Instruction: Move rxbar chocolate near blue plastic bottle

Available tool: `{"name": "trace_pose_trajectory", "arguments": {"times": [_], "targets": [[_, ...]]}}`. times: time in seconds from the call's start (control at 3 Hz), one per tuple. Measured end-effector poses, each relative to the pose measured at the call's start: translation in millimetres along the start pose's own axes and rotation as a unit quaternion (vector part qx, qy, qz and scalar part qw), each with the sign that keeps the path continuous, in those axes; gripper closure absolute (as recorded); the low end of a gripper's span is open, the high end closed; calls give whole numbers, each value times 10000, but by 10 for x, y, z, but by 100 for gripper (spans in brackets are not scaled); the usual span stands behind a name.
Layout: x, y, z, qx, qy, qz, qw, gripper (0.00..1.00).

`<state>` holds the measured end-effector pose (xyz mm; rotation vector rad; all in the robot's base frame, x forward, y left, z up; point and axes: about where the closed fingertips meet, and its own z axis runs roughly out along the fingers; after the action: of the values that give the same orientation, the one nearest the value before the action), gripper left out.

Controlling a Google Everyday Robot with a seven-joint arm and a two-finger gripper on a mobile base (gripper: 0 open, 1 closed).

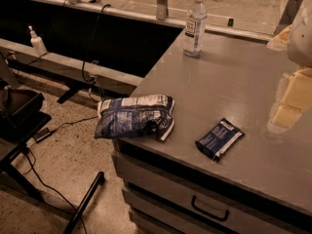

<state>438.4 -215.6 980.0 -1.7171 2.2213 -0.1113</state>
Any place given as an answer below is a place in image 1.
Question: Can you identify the black drawer handle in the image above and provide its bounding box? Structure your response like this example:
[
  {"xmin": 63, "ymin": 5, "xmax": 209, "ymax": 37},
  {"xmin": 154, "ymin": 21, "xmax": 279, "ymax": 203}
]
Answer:
[{"xmin": 191, "ymin": 195, "xmax": 230, "ymax": 222}]

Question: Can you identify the dark blue rxbar wrapper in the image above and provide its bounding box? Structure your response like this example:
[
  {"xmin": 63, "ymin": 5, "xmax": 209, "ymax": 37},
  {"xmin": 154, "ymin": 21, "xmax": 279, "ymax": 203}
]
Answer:
[{"xmin": 195, "ymin": 118, "xmax": 245, "ymax": 162}]

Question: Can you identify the small black floor device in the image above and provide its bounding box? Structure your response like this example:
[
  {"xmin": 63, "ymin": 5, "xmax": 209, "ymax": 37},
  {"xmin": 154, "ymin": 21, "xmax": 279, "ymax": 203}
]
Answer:
[{"xmin": 33, "ymin": 128, "xmax": 52, "ymax": 143}]

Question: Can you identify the black hanging cable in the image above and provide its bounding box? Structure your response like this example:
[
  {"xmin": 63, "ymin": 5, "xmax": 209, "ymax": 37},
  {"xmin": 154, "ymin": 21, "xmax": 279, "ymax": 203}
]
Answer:
[{"xmin": 81, "ymin": 3, "xmax": 112, "ymax": 85}]

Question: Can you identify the black floor cable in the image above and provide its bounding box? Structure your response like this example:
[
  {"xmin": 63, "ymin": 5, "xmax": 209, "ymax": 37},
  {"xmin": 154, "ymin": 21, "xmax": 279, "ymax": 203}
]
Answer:
[{"xmin": 20, "ymin": 115, "xmax": 98, "ymax": 234}]

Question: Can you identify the white pump dispenser bottle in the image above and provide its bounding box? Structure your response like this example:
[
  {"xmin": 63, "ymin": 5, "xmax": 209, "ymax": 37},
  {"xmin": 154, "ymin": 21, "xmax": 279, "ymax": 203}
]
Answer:
[{"xmin": 28, "ymin": 25, "xmax": 48, "ymax": 56}]

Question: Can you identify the black stand leg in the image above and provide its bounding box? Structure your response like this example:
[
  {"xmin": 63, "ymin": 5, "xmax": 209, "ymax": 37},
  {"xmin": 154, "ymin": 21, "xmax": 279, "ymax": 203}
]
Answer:
[{"xmin": 62, "ymin": 172, "xmax": 104, "ymax": 234}]

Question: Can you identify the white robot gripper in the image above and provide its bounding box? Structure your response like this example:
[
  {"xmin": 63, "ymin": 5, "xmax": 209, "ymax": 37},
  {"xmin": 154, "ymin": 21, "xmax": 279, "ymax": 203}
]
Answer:
[{"xmin": 266, "ymin": 7, "xmax": 312, "ymax": 134}]

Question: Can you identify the clear plastic water bottle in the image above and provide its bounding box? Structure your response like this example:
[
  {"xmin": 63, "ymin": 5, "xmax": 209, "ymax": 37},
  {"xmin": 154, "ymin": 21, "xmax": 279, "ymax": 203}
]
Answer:
[{"xmin": 183, "ymin": 0, "xmax": 207, "ymax": 57}]

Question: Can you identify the blue white chip bag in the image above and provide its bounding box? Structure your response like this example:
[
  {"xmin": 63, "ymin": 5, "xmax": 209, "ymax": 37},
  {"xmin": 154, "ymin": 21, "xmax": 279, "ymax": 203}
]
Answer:
[{"xmin": 95, "ymin": 94, "xmax": 175, "ymax": 141}]

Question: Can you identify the grey drawer cabinet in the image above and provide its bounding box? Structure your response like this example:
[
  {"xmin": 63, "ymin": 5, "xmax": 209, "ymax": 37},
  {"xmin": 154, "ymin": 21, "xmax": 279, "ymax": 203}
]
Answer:
[{"xmin": 112, "ymin": 139, "xmax": 312, "ymax": 234}]

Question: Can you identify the right metal bracket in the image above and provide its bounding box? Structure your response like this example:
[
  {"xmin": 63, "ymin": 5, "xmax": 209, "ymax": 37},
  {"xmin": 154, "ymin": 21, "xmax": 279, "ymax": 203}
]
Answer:
[{"xmin": 274, "ymin": 0, "xmax": 303, "ymax": 35}]

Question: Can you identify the metal bracket post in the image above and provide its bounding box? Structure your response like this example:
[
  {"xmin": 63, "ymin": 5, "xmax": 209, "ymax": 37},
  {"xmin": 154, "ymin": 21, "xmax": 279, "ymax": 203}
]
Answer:
[{"xmin": 156, "ymin": 0, "xmax": 168, "ymax": 20}]

